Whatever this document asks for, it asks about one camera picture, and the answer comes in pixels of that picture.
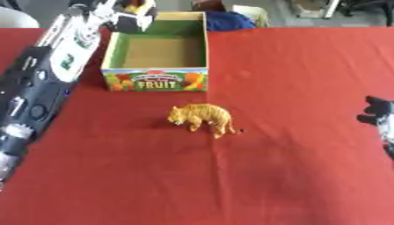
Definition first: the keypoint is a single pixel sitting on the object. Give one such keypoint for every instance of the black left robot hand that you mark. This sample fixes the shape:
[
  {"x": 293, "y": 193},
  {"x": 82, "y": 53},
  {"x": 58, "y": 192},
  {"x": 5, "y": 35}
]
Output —
[{"x": 128, "y": 23}]

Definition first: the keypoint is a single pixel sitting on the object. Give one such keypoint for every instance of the orange toy tiger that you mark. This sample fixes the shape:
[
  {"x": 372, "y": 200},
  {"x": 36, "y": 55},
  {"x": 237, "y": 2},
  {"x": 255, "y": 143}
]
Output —
[{"x": 205, "y": 115}]

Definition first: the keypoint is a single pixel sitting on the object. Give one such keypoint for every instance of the black office chair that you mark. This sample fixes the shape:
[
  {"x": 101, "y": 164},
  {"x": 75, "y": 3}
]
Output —
[{"x": 367, "y": 6}]

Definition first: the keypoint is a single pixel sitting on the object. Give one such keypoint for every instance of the white round object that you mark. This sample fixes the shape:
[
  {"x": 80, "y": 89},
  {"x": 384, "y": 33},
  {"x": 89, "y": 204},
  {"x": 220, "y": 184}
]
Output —
[{"x": 16, "y": 19}]

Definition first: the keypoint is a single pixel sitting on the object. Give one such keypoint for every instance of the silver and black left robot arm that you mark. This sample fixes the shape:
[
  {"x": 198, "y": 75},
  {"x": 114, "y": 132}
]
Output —
[{"x": 36, "y": 85}]

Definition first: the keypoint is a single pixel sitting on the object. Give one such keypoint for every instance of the cardboard box with green inside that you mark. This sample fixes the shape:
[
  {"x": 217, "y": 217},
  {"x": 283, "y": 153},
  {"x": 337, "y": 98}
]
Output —
[{"x": 159, "y": 52}]

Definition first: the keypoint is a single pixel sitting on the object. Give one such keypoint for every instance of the tan cardboard box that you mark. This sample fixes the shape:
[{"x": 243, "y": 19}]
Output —
[{"x": 310, "y": 8}]

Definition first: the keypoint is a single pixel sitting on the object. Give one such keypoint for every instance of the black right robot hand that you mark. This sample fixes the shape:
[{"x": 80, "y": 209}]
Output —
[{"x": 377, "y": 107}]

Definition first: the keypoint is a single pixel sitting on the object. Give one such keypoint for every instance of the yellow and red toy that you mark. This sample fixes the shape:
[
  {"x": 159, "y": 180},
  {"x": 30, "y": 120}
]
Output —
[{"x": 134, "y": 6}]

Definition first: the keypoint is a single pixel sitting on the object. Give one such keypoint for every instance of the cream chair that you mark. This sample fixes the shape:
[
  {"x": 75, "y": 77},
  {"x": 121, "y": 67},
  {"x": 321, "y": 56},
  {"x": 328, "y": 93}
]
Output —
[{"x": 252, "y": 15}]

